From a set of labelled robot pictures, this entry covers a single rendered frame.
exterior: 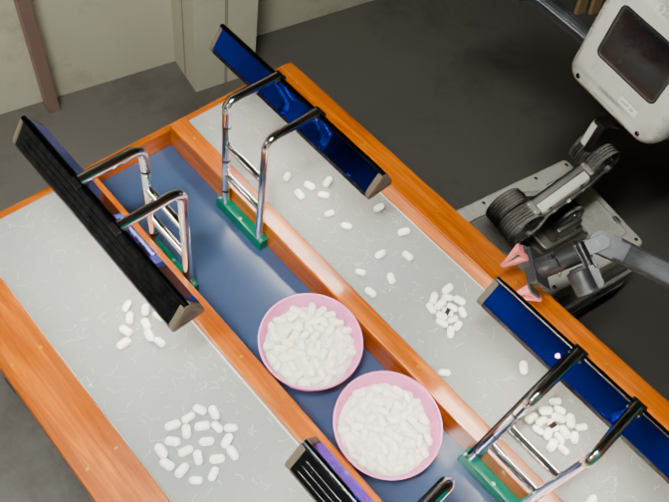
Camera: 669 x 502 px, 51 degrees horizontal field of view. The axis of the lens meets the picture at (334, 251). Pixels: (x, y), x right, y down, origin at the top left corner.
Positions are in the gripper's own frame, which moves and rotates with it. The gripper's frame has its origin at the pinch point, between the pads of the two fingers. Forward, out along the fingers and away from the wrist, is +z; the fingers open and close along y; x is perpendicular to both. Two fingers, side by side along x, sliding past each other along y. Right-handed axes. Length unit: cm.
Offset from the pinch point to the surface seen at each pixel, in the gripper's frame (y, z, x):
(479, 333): -6.3, 15.0, -8.7
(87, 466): -42, 74, 66
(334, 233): 24, 39, 21
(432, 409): -28.1, 23.9, 4.4
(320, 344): -10.7, 42.0, 24.8
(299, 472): -52, 23, 52
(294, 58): 175, 98, -24
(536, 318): -20.6, -12.5, 15.9
